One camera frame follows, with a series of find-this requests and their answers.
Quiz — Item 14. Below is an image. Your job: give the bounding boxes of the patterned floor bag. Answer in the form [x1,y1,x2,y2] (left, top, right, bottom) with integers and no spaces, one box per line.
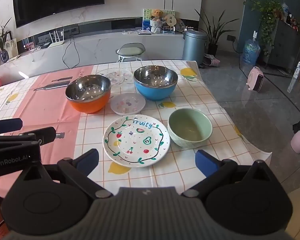
[204,54,220,67]

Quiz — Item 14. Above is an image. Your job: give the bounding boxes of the tall-leaf potted plant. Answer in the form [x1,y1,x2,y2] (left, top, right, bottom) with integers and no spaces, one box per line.
[194,8,240,57]

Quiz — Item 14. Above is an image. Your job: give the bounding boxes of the grey metal trash can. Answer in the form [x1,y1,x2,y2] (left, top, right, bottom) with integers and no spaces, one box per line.
[182,29,208,67]

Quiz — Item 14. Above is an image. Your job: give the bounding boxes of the black television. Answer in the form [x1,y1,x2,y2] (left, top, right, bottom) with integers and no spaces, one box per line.
[12,0,105,28]

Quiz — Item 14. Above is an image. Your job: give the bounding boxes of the blue water jug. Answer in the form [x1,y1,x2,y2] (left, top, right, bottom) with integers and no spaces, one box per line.
[242,31,261,65]

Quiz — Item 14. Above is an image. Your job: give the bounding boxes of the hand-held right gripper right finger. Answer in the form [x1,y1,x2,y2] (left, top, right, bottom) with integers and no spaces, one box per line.
[181,149,273,198]

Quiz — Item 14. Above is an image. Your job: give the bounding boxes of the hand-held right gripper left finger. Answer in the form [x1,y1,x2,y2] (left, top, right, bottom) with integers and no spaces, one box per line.
[43,148,113,198]

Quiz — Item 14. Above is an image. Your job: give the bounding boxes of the white marble media console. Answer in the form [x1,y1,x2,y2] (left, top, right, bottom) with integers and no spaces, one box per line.
[0,31,185,80]

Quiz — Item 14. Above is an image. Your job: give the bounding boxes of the black cable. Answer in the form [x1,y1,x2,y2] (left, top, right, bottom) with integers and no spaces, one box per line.
[62,39,80,69]

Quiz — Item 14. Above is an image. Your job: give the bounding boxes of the framed portrait sketch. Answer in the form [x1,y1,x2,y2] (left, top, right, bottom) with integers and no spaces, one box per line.
[4,38,18,57]

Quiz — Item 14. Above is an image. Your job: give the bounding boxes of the grey cabinet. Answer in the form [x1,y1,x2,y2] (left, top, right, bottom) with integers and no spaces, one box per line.
[264,17,300,68]

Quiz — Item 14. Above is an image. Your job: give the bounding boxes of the white router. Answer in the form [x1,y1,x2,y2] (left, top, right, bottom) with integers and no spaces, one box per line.
[49,29,65,47]

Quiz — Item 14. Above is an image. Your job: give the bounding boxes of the clear glass plate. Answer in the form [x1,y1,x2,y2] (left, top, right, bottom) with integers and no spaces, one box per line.
[96,68,133,86]

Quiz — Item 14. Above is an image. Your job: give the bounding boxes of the pink space heater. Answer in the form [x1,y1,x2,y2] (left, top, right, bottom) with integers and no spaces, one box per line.
[247,66,265,92]

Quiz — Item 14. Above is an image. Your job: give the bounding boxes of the small white sticker-print plate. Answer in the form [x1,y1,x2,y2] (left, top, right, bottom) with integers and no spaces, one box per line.
[110,92,146,115]

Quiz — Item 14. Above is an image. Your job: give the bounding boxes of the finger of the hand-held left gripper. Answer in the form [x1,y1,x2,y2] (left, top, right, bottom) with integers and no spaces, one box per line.
[0,118,23,134]
[19,127,57,146]

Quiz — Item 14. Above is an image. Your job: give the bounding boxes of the trailing vine plant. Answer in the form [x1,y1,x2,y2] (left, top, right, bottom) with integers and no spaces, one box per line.
[236,0,284,57]

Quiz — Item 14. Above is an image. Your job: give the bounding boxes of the painted picture board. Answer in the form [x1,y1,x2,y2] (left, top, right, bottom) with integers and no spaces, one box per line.
[142,8,176,32]

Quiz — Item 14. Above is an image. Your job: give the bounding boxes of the green ceramic bowl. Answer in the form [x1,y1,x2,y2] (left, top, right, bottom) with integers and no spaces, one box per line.
[168,108,213,148]

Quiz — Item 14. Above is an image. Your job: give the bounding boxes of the white fruit-print plate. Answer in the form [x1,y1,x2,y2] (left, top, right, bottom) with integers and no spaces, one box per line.
[103,115,171,167]

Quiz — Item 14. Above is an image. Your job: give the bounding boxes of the brown teddy bear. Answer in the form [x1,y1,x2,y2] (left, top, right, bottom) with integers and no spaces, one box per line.
[149,9,165,22]

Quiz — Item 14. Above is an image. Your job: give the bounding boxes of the orange steel-lined bowl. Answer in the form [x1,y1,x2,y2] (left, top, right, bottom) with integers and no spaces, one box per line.
[65,74,112,114]

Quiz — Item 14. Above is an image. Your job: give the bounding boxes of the thin-leaf potted plant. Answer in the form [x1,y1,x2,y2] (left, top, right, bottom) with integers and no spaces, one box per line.
[0,17,13,63]

